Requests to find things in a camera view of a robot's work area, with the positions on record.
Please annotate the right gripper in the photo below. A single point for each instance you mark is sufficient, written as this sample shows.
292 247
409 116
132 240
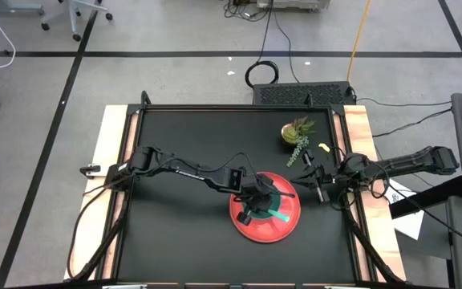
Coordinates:
326 175

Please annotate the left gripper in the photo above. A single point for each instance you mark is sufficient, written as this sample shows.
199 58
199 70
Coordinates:
261 188

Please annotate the teal bowl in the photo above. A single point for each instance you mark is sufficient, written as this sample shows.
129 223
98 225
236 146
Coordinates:
260 218

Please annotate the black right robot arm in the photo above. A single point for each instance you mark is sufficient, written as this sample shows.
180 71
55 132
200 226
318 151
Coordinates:
407 162

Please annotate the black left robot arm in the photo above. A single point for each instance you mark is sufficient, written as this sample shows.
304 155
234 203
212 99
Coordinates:
191 174

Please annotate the orange plate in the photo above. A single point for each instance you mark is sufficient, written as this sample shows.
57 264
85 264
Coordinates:
265 234

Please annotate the small yellow tag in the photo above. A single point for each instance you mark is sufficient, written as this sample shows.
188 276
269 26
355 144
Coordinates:
324 147

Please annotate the succulent plant in brown pot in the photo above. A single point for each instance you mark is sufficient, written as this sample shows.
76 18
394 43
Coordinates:
291 134

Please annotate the black perforated computer case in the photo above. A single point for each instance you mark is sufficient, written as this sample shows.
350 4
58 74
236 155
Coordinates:
295 94

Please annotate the white paper sheet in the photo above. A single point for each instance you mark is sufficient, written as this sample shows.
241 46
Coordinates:
409 225

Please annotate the silver metal bar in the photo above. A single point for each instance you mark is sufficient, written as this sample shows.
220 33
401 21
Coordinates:
343 287
124 287

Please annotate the grey equipment cart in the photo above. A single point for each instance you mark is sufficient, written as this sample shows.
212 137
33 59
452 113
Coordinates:
295 4

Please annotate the white office chair base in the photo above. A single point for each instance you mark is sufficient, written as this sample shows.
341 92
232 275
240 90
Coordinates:
72 16

